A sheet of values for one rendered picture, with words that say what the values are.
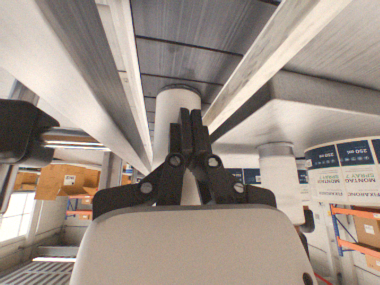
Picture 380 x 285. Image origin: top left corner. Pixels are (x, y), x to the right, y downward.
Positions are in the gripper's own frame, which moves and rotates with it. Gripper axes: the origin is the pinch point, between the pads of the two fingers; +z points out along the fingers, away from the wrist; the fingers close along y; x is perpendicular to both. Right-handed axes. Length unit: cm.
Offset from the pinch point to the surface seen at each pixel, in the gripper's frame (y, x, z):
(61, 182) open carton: -102, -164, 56
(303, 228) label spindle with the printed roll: 57, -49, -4
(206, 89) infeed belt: 2.4, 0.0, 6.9
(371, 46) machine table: 20.5, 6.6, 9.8
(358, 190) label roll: 40.1, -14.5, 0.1
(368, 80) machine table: 27.9, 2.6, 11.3
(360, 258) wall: 474, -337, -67
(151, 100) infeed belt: -3.4, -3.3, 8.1
